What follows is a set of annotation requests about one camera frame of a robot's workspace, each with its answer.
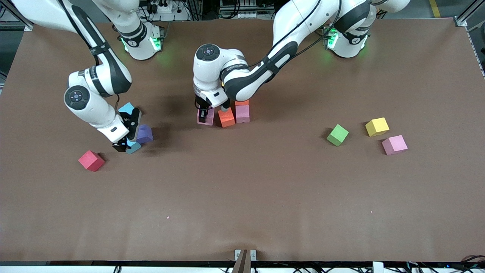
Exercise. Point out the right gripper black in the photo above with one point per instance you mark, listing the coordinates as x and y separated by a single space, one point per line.
121 145

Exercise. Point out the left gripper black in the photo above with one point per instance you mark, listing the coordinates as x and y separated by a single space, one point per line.
202 106

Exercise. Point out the light blue foam block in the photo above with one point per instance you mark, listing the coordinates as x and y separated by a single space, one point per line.
127 108
134 147

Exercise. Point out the pink foam block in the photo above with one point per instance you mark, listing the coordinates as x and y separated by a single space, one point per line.
394 145
210 118
242 113

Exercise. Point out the orange foam block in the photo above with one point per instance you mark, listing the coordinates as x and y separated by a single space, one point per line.
242 102
226 118

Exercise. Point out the purple foam block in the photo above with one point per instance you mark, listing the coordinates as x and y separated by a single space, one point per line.
146 133

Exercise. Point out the green foam block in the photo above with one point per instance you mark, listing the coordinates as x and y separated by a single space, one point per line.
337 135

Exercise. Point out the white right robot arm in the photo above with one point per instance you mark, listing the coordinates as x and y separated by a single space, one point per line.
98 110

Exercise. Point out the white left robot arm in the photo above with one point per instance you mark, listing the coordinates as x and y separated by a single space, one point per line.
216 68

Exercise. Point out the red foam block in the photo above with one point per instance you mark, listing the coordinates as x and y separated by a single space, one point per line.
91 160

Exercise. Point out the white power strip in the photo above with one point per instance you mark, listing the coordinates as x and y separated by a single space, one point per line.
163 7

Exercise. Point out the yellow foam block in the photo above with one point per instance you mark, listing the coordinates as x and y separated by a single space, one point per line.
377 126

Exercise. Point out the metal table edge bracket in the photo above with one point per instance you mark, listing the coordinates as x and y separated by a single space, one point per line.
245 258

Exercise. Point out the aluminium frame post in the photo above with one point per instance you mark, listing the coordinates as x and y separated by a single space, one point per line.
462 21

